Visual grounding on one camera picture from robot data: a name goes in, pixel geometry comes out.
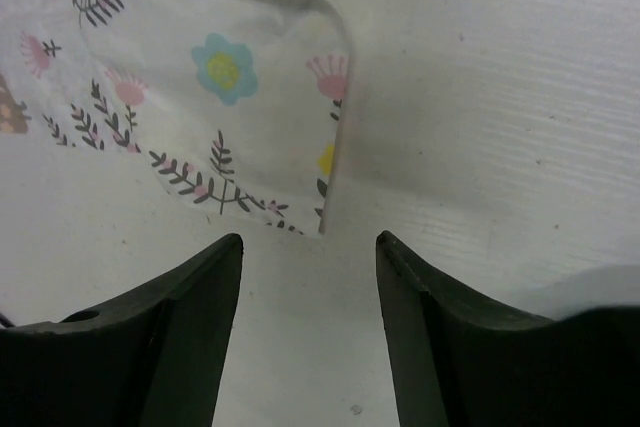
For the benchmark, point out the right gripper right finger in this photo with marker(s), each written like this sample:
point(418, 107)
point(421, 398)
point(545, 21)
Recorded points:
point(461, 358)

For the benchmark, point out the floral animal print napkin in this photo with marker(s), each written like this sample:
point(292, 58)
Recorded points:
point(233, 103)

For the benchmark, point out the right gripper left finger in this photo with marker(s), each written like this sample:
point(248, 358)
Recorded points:
point(153, 356)

